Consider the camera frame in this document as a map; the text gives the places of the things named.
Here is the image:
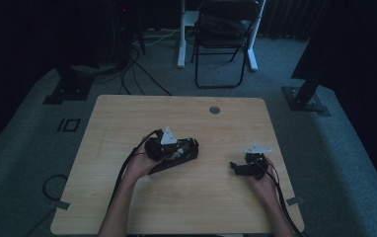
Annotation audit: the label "person's left hand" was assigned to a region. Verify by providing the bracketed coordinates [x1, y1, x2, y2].
[124, 141, 165, 181]

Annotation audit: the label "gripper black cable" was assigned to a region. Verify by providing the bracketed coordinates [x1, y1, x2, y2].
[109, 128, 164, 209]
[255, 155, 306, 237]

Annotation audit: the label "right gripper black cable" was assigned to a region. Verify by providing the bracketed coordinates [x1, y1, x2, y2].
[255, 155, 306, 237]

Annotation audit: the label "black floor cables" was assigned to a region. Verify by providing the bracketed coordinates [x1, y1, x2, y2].
[118, 45, 173, 97]

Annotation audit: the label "black stand with base plate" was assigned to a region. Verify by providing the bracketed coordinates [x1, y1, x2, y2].
[281, 73, 332, 118]
[42, 64, 96, 106]

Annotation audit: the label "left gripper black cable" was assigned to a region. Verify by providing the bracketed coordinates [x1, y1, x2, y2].
[109, 128, 164, 209]

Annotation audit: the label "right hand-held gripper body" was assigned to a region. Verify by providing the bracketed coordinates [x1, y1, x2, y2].
[241, 143, 273, 181]

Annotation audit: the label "grey tape piece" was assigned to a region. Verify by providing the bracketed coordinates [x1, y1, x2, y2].
[48, 199, 72, 211]
[285, 196, 305, 207]

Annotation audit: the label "black pencil case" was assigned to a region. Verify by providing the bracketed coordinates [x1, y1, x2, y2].
[148, 137, 200, 176]

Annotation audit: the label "black looped floor cable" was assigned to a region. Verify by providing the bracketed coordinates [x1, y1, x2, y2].
[41, 174, 69, 202]

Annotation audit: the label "white floor cable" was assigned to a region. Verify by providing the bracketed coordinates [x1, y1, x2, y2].
[132, 28, 182, 46]

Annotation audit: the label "black folding chair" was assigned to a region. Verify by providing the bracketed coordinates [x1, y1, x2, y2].
[193, 0, 262, 90]

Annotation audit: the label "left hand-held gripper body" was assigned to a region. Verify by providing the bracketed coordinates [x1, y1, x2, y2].
[144, 125, 180, 163]

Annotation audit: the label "white desk leg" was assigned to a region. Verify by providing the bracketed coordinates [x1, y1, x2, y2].
[177, 0, 189, 69]
[246, 0, 267, 72]

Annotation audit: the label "person's right hand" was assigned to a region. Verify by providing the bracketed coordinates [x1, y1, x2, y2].
[247, 156, 278, 202]

